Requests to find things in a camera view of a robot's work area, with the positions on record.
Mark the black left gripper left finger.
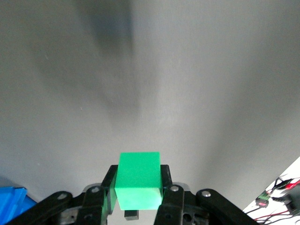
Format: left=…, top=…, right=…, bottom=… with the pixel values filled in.
left=7, top=165, right=119, bottom=225

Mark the black electronic device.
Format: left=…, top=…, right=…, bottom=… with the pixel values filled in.
left=287, top=189, right=300, bottom=212

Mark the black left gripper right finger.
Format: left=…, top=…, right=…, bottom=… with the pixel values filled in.
left=156, top=165, right=258, bottom=225

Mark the small green circuit board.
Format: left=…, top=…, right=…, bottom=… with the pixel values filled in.
left=256, top=192, right=270, bottom=207

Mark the dark grey table mat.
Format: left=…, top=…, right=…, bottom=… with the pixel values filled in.
left=0, top=0, right=300, bottom=225

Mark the small green cube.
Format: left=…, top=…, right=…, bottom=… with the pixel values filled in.
left=114, top=151, right=164, bottom=211

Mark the blue plastic storage bin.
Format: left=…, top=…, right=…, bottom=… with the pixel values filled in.
left=0, top=186, right=38, bottom=225

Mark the red wire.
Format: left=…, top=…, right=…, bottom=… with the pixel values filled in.
left=273, top=178, right=300, bottom=190

